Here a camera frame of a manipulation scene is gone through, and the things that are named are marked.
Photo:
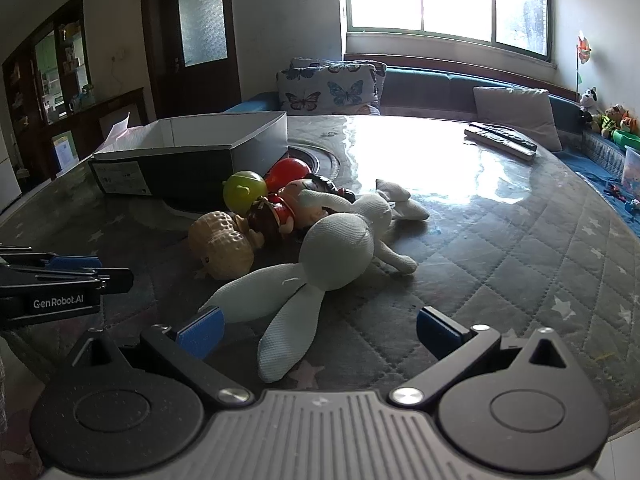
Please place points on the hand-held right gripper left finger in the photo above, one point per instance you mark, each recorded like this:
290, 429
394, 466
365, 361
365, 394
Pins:
200, 332

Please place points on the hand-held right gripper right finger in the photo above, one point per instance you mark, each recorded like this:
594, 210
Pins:
440, 330

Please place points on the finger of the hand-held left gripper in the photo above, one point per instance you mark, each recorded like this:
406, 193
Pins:
112, 280
75, 262

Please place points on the grey cardboard box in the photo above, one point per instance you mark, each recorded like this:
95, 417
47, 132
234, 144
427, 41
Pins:
165, 170

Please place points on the white bunny plush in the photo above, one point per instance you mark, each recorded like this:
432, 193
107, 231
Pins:
335, 245

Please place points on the green round toy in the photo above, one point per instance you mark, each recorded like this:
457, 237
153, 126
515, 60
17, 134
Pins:
245, 190

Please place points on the red dress doll figure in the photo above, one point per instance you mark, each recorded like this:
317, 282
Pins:
300, 195

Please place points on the red round toy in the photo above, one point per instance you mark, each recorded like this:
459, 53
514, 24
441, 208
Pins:
287, 170

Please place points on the grey quilted desktop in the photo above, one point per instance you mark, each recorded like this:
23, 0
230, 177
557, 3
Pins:
500, 260

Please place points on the tissue pack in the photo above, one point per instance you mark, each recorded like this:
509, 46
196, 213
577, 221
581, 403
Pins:
121, 127

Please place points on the dark wooden cabinet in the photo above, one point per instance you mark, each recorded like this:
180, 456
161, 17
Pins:
100, 110

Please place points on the light remote control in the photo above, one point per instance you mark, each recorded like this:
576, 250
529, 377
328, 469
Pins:
492, 141

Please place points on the dark wooden door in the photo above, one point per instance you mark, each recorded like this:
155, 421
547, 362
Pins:
170, 85

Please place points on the dark remote control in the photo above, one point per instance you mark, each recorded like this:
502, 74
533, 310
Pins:
505, 135

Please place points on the grey pillow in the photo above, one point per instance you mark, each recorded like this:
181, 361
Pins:
520, 110

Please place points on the blue sofa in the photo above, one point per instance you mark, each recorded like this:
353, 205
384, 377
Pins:
430, 85

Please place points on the clear plastic container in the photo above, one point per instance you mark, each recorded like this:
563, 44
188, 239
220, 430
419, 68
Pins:
632, 170

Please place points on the butterfly print pillow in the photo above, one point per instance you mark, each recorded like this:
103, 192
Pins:
382, 80
325, 87

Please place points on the green bowl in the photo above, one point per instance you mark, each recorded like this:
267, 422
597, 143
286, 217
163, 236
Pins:
627, 139

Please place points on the black and white plush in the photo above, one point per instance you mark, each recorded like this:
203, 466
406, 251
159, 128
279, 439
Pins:
589, 102

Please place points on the orange plush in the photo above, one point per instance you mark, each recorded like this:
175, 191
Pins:
631, 122

